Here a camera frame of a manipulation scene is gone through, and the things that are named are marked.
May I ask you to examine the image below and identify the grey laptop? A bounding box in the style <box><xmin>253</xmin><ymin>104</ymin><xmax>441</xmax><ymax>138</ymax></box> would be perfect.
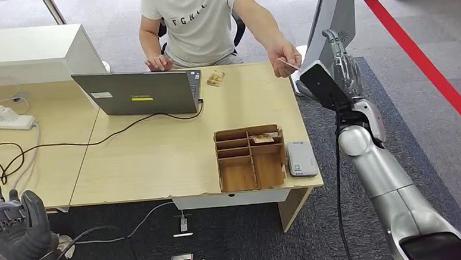
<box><xmin>71</xmin><ymin>67</ymin><xmax>205</xmax><ymax>121</ymax></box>

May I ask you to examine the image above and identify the white plug in floor outlet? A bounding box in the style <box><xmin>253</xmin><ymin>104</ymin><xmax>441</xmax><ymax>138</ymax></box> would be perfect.
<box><xmin>171</xmin><ymin>214</ymin><xmax>195</xmax><ymax>239</ymax></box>

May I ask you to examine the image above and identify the person's left hand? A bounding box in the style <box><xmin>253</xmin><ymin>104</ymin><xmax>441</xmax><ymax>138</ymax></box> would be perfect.
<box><xmin>266</xmin><ymin>38</ymin><xmax>303</xmax><ymax>79</ymax></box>

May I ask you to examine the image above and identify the person's right hand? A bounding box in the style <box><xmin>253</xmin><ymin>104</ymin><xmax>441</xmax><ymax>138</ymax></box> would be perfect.
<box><xmin>145</xmin><ymin>54</ymin><xmax>174</xmax><ymax>73</ymax></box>

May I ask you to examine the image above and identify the wooden desk leg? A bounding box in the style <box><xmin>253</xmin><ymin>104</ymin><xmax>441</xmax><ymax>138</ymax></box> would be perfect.
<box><xmin>277</xmin><ymin>186</ymin><xmax>316</xmax><ymax>234</ymax></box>

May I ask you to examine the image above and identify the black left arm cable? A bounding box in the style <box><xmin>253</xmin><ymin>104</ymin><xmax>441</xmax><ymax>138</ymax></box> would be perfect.
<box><xmin>23</xmin><ymin>225</ymin><xmax>121</xmax><ymax>260</ymax></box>

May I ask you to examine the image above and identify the white power strip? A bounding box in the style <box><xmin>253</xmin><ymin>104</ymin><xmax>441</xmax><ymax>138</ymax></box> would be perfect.
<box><xmin>0</xmin><ymin>111</ymin><xmax>38</xmax><ymax>133</ymax></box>

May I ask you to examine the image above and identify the metal pole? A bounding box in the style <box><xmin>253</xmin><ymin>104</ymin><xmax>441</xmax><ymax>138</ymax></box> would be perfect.
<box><xmin>41</xmin><ymin>0</ymin><xmax>68</xmax><ymax>27</ymax></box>

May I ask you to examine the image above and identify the wooden divided organizer box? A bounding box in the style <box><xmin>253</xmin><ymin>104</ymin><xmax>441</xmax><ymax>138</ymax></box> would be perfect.
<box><xmin>213</xmin><ymin>123</ymin><xmax>289</xmax><ymax>194</ymax></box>

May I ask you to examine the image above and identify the black laptop power cable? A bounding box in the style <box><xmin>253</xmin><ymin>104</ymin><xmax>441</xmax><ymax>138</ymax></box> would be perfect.
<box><xmin>0</xmin><ymin>99</ymin><xmax>209</xmax><ymax>186</ymax></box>

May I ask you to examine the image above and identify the grey power strip cable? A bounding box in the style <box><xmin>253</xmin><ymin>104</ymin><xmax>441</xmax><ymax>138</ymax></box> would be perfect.
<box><xmin>8</xmin><ymin>121</ymin><xmax>45</xmax><ymax>190</ymax></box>

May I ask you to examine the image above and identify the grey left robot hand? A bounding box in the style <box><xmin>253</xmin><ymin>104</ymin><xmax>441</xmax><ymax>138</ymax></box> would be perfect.
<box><xmin>0</xmin><ymin>177</ymin><xmax>60</xmax><ymax>260</ymax></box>

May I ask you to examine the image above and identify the white ID card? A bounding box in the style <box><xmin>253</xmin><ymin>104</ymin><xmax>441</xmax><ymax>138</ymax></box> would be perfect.
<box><xmin>276</xmin><ymin>57</ymin><xmax>300</xmax><ymax>73</ymax></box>

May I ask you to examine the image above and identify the white cabinet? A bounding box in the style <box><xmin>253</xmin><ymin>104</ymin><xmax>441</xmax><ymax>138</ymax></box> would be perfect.
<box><xmin>0</xmin><ymin>21</ymin><xmax>108</xmax><ymax>87</ymax></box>

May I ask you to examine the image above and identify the grey floor cable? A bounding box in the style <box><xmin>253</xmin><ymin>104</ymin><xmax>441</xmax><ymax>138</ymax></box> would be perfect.
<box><xmin>73</xmin><ymin>201</ymin><xmax>186</xmax><ymax>245</ymax></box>

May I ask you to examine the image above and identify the grey white card reader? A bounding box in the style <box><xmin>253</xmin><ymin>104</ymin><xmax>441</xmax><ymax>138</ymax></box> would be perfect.
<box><xmin>285</xmin><ymin>140</ymin><xmax>320</xmax><ymax>179</ymax></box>

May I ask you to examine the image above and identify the person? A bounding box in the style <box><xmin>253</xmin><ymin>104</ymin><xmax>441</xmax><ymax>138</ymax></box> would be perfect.
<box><xmin>137</xmin><ymin>0</ymin><xmax>303</xmax><ymax>86</ymax></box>

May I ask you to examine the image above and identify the white charger plug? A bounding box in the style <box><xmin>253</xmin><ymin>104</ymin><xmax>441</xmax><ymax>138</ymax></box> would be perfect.
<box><xmin>0</xmin><ymin>104</ymin><xmax>21</xmax><ymax>123</ymax></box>

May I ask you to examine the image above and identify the white desk drawer panel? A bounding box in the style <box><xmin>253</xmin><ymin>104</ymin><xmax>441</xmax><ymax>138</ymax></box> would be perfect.
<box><xmin>171</xmin><ymin>188</ymin><xmax>292</xmax><ymax>211</ymax></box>

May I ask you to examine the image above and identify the small grey adapter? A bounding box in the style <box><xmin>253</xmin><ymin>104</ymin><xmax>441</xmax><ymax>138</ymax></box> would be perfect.
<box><xmin>11</xmin><ymin>91</ymin><xmax>30</xmax><ymax>104</ymax></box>

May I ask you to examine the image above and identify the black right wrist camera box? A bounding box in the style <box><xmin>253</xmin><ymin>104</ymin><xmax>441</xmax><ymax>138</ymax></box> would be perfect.
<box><xmin>299</xmin><ymin>59</ymin><xmax>353</xmax><ymax>115</ymax></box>

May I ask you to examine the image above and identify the thin white cable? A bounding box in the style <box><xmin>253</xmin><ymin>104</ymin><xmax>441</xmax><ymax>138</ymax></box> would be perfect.
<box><xmin>0</xmin><ymin>96</ymin><xmax>30</xmax><ymax>117</ymax></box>

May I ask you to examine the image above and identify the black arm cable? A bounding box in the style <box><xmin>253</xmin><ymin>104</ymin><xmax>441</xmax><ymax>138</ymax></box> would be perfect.
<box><xmin>330</xmin><ymin>103</ymin><xmax>355</xmax><ymax>260</ymax></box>
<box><xmin>23</xmin><ymin>225</ymin><xmax>121</xmax><ymax>260</ymax></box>

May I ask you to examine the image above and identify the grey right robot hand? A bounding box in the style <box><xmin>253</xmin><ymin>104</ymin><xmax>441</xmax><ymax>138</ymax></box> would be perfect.
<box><xmin>322</xmin><ymin>27</ymin><xmax>366</xmax><ymax>103</ymax></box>

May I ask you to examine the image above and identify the grey kiosk screen stand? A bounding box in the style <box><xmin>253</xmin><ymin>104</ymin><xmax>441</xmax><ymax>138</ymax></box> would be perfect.
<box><xmin>285</xmin><ymin>0</ymin><xmax>362</xmax><ymax>101</ymax></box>

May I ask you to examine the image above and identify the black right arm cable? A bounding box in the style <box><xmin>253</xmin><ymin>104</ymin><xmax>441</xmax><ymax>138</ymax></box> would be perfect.
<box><xmin>330</xmin><ymin>103</ymin><xmax>355</xmax><ymax>260</ymax></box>

